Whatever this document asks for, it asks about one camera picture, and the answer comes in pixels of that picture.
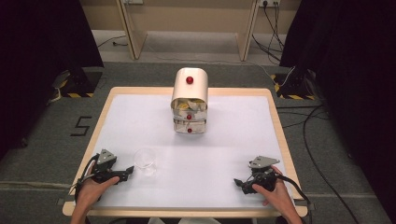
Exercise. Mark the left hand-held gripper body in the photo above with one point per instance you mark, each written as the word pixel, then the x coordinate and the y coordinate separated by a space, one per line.
pixel 104 169

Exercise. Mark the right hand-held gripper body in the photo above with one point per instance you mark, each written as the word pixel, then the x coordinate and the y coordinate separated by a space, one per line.
pixel 263 177

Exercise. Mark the person's right hand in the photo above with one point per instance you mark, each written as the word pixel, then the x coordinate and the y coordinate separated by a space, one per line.
pixel 278 196

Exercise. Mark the person's left hand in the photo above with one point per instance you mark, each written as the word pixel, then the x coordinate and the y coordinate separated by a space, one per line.
pixel 93 193

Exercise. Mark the clear glass cup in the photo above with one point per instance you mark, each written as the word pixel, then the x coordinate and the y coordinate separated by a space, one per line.
pixel 145 159

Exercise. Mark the white table mat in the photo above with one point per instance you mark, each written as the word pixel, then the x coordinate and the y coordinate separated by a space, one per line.
pixel 193 155

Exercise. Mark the wooden table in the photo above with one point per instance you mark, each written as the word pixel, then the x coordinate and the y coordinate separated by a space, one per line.
pixel 280 102

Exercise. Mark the pile of yellow white packets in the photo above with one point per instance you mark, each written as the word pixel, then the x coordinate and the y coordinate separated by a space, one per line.
pixel 188 105

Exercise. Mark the hazard-striped stand base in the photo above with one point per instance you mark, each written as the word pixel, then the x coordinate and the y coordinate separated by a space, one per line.
pixel 295 87
pixel 77 84

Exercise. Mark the white mini drawer cabinet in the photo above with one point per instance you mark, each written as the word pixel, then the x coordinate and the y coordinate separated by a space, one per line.
pixel 190 102

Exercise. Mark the black curtain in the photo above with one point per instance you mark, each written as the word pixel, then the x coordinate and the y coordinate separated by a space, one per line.
pixel 355 77
pixel 37 56

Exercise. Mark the light wooden desk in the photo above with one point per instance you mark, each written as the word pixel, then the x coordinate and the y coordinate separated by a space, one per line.
pixel 137 34

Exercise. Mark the white wall socket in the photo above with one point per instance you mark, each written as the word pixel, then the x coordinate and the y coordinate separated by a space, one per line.
pixel 269 2
pixel 133 1

